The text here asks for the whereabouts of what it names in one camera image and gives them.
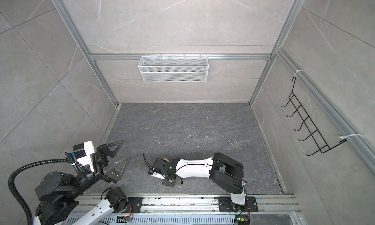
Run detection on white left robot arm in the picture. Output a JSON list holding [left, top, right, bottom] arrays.
[[34, 141, 131, 225]]

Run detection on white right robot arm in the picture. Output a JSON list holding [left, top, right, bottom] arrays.
[[146, 153, 247, 212]]

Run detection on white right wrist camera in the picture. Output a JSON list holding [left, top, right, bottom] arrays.
[[148, 169, 165, 180]]

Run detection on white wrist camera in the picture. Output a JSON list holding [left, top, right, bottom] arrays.
[[71, 141, 95, 172], [148, 169, 165, 180]]

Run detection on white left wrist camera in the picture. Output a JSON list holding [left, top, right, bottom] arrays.
[[71, 141, 95, 172]]

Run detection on black right camera cable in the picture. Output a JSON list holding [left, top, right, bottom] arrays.
[[143, 152, 165, 179]]

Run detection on black corrugated cable conduit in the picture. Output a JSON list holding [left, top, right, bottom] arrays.
[[8, 158, 86, 225]]

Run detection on white wire mesh basket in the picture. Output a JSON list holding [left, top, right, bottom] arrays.
[[138, 55, 209, 83]]

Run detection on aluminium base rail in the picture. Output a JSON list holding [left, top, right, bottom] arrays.
[[63, 194, 306, 225]]

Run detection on black wire hook rack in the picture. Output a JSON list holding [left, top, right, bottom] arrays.
[[280, 77, 347, 156]]

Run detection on aluminium frame profiles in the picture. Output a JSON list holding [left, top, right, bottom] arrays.
[[51, 0, 375, 172]]

